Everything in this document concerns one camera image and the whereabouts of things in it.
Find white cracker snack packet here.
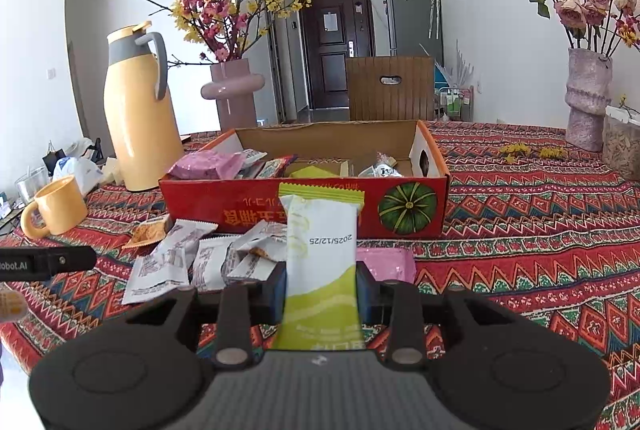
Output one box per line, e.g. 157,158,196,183
221,221,288,285

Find green white snack bar packet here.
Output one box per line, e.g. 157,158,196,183
273,183,364,351

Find large cream striped snack bag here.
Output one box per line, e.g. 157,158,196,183
354,151,401,177

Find pink snack packet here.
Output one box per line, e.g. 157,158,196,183
356,247,416,283
168,149,245,179

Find lime green snack packet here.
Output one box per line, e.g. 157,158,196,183
286,164,343,179

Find red blue snack packet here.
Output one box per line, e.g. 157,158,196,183
255,155,297,179

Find yellow ceramic mug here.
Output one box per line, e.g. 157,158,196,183
21,176,88,240

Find clear drinking glass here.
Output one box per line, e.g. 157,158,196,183
15,165,50,205

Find white plastic bag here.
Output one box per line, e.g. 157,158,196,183
52,157,104,197

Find orange cookie snack packet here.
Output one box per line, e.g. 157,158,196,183
122,214,174,249

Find red cardboard pumpkin box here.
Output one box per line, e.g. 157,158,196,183
160,120,451,239

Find fallen yellow petals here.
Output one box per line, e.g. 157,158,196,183
498,143,568,164

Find wooden slatted chair back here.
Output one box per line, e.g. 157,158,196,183
346,56,435,121

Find pink glass vase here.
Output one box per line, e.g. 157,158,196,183
201,59,265,132

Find clear jar of seeds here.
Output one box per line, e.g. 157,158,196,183
602,106,640,182

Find dark brown entrance door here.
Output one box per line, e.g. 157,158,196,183
299,0,375,110

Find textured mauve ceramic vase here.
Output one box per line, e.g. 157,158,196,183
565,48,613,153

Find grey refrigerator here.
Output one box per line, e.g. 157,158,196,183
385,0,444,64

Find yellow thermos jug grey handle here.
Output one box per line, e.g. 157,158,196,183
103,21,184,191

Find wire storage rack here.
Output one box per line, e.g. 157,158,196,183
434,86,474,122

